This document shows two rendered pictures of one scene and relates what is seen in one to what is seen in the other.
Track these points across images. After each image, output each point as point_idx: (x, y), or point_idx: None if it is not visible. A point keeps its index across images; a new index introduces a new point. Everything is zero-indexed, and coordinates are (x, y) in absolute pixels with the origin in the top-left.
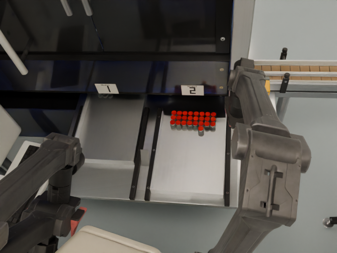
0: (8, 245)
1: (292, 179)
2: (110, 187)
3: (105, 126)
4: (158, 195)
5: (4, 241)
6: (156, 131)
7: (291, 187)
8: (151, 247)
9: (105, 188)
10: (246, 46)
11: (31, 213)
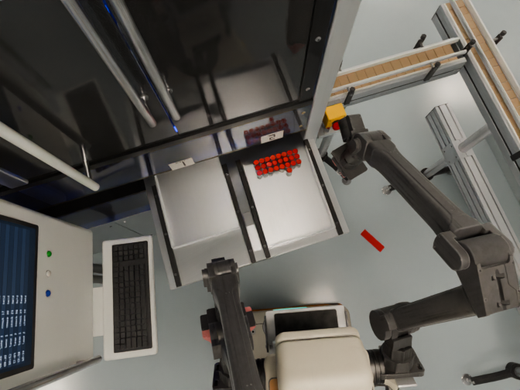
0: None
1: (511, 275)
2: (227, 258)
3: (189, 199)
4: (275, 248)
5: None
6: (246, 186)
7: (512, 282)
8: (347, 328)
9: None
10: (330, 88)
11: (224, 346)
